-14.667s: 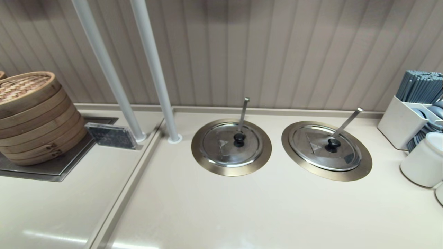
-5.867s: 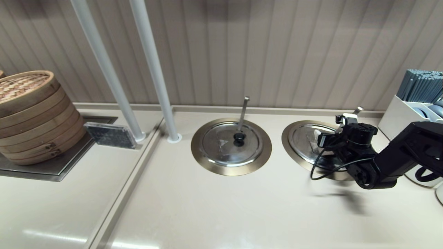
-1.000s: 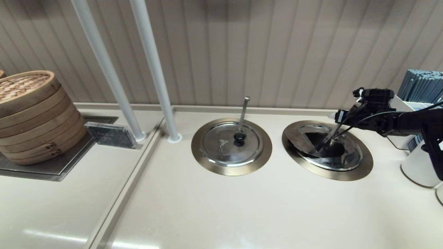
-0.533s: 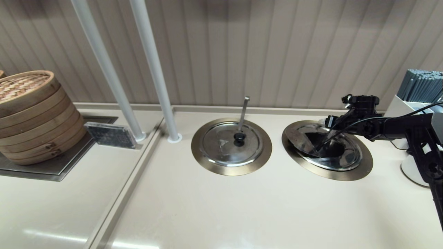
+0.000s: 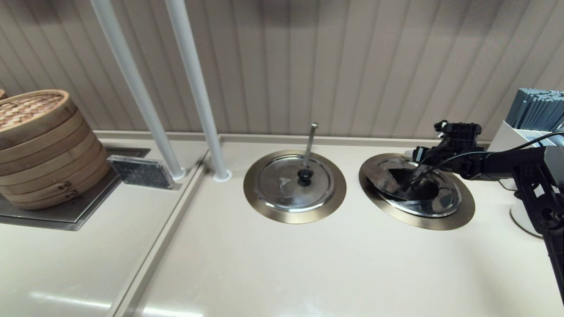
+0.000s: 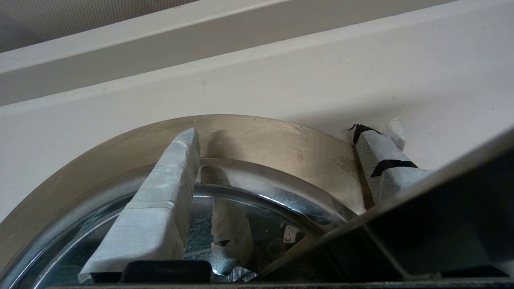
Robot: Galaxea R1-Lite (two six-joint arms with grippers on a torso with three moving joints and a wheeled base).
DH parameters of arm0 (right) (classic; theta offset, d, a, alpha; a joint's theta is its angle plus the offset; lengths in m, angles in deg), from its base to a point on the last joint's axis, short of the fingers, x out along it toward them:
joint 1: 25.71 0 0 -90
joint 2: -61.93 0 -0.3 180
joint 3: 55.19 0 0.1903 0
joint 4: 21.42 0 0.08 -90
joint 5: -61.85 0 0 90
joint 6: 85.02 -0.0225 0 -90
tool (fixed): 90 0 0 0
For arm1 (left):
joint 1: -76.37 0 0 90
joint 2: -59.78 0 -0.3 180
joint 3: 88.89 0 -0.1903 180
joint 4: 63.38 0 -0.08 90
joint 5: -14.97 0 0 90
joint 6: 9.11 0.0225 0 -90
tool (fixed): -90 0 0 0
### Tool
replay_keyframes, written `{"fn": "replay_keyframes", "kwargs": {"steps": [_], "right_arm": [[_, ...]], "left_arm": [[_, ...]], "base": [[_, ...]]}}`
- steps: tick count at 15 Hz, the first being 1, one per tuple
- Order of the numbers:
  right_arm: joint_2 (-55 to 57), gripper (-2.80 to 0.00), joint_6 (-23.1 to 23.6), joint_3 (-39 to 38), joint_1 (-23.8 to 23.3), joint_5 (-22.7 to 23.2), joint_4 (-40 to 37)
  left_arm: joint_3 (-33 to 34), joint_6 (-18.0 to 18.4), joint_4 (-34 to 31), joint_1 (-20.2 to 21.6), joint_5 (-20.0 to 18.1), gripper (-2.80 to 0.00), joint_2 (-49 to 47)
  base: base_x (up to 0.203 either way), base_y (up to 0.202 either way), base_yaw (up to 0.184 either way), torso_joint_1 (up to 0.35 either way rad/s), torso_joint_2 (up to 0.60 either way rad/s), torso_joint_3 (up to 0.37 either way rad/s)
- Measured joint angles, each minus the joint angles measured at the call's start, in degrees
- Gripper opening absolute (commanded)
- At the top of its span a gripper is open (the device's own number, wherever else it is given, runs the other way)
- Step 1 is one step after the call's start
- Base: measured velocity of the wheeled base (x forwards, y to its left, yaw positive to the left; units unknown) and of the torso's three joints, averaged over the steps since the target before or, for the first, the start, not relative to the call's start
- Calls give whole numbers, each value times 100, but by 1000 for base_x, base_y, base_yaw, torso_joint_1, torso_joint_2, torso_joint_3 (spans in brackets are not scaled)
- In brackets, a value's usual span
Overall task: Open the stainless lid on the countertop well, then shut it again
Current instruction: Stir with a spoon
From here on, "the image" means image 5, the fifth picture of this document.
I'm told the bamboo steamer stack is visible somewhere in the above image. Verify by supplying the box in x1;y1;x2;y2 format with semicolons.
0;89;111;210

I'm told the white ceramic jar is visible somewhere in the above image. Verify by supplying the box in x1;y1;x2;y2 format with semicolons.
511;194;545;238

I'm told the bronze counter ring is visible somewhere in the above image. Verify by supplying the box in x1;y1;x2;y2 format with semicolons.
243;150;347;224
358;153;475;231

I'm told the grey chopsticks bundle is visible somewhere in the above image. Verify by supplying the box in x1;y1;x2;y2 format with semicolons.
505;88;564;131

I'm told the white metal pole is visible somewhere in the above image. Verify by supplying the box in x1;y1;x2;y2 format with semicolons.
165;0;233;182
91;0;187;181

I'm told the white utensil holder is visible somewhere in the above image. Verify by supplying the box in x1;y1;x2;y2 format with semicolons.
487;121;557;192

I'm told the recessed steel tray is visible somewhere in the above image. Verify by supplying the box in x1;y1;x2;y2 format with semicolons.
0;147;151;231

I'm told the clear acrylic sign holder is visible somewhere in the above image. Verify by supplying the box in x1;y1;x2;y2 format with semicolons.
107;155;175;190

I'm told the left steel ladle handle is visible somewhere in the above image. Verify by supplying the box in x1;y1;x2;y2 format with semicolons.
303;123;319;169

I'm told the steel hinged pot lid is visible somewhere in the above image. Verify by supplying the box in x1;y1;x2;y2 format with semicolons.
255;155;335;213
362;157;462;218

